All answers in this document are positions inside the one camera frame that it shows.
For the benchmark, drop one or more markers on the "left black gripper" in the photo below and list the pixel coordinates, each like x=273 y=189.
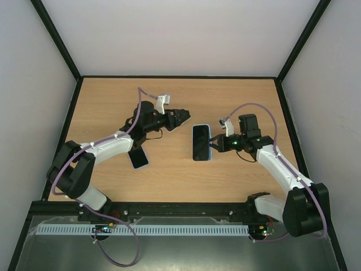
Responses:
x=176 y=123

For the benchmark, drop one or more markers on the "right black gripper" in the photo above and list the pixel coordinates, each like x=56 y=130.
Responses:
x=221 y=143

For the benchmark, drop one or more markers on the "dark blue phone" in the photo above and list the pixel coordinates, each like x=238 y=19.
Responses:
x=200 y=142

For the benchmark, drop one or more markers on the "light blue phone case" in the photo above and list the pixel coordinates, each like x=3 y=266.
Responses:
x=201 y=142

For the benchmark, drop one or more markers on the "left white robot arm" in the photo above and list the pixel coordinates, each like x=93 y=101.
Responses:
x=73 y=166

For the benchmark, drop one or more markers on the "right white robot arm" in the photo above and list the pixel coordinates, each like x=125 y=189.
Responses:
x=306 y=207

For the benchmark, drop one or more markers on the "phone in blue case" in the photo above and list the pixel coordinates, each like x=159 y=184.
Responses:
x=138 y=158

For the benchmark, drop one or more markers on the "right controller board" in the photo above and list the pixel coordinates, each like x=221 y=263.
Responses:
x=265 y=230

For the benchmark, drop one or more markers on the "controller board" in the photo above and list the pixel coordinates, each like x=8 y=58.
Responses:
x=108 y=228
x=265 y=230

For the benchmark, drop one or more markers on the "left controller board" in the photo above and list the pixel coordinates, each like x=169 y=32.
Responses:
x=108 y=228

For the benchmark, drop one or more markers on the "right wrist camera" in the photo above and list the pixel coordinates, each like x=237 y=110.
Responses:
x=227 y=125

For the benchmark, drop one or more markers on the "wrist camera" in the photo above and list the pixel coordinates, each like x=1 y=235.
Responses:
x=162 y=100
x=227 y=125

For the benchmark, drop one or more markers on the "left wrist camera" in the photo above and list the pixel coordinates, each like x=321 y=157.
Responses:
x=162 y=100

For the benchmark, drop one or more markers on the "black aluminium frame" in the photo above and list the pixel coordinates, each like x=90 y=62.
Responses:
x=43 y=207

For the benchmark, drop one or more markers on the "black mounting rail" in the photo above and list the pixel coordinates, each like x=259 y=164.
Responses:
x=232 y=212

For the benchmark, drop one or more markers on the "white slotted cable duct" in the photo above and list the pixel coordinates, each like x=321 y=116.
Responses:
x=147 y=230

